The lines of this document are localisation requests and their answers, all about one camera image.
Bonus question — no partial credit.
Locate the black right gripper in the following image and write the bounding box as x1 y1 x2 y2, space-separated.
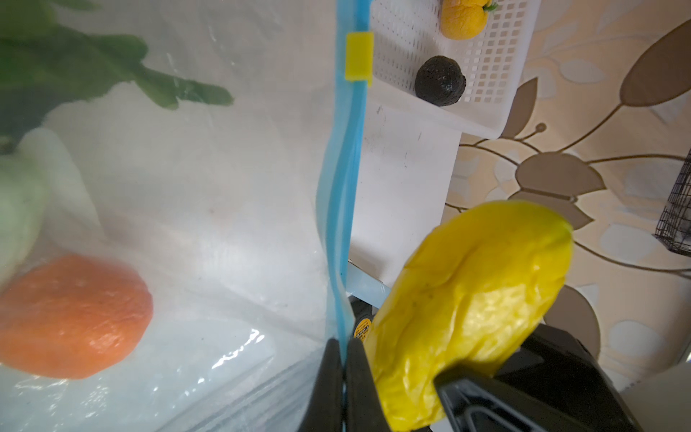
434 324 642 432

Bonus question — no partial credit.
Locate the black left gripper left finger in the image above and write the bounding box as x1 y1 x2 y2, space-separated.
298 338 344 432

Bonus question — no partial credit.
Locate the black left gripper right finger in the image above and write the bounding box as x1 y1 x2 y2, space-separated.
345 338 392 432

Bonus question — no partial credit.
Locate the yellow corn toy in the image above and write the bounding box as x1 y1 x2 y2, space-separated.
365 200 573 431

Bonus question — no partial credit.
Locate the orange toy fruit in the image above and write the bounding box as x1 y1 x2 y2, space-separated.
1 255 154 380

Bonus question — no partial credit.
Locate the clear zip bag blue zipper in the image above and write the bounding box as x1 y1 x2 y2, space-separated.
1 1 371 431

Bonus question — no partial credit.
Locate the yellow orange with green stem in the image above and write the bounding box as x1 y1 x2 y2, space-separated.
440 0 498 41

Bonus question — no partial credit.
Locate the white radish with green leaves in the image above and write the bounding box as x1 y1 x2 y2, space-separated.
1 1 234 283

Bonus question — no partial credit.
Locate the yellow black tape measure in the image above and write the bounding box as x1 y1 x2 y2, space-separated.
349 296 374 341

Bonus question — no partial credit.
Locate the light blue case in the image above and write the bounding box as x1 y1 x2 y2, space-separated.
345 262 392 309

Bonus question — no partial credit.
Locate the dark eggplant toy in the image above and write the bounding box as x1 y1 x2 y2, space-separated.
414 55 466 107

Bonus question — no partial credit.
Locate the white plastic perforated basket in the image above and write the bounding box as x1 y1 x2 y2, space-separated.
366 0 543 140

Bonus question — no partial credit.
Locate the black wire basket right wall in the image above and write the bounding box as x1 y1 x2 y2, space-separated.
653 154 690 257

